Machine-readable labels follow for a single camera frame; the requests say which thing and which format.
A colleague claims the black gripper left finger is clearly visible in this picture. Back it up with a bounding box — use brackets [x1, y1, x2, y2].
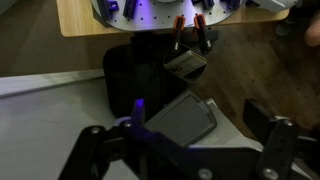
[58, 98, 188, 180]

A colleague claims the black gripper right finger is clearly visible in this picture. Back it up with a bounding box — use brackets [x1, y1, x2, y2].
[242, 99, 320, 180]

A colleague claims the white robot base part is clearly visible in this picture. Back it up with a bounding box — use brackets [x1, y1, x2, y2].
[245, 0, 299, 13]

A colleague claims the grey tablet device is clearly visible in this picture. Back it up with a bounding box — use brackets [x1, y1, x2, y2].
[145, 90, 217, 146]

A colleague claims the black office chair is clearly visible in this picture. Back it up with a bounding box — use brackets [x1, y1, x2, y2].
[103, 33, 187, 119]

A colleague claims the black bin with box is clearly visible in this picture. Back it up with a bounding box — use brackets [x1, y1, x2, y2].
[163, 43, 207, 83]

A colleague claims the left orange black clamp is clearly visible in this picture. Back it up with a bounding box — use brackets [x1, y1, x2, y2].
[173, 16, 185, 51]

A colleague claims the wooden table board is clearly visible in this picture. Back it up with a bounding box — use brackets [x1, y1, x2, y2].
[56, 0, 289, 37]

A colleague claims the round grey perforated base plate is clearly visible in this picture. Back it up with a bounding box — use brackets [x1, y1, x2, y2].
[90, 0, 248, 32]

